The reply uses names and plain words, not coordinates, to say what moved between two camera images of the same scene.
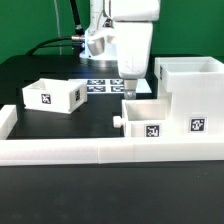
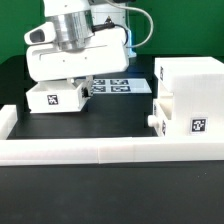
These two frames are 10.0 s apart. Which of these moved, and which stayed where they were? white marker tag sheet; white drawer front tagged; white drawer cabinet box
Moved: white drawer front tagged
Stayed: white drawer cabinet box; white marker tag sheet
